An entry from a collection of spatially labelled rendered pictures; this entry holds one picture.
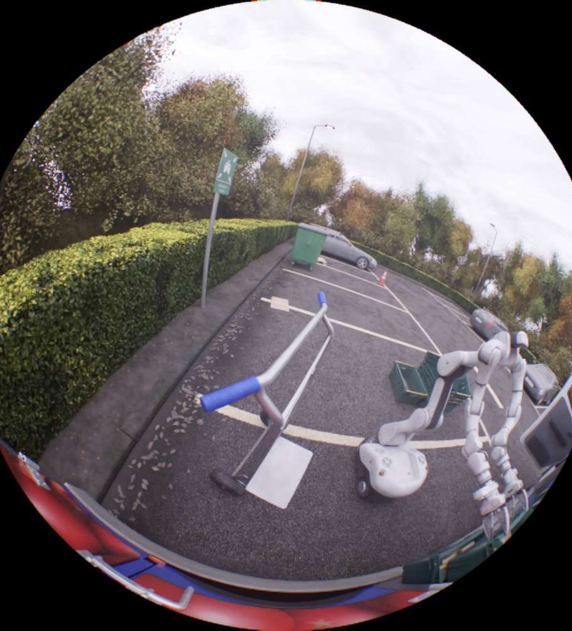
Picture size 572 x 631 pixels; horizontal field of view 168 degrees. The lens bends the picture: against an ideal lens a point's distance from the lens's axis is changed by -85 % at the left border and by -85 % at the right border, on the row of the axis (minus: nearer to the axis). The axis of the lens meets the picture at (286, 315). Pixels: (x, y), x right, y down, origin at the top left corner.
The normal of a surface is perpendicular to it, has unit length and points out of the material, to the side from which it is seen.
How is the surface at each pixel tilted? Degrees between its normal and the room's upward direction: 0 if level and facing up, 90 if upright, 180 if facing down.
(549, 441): 89
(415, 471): 73
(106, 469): 0
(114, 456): 0
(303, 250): 94
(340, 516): 0
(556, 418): 94
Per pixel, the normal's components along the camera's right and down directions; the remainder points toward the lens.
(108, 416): 0.39, -0.79
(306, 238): -0.11, 0.53
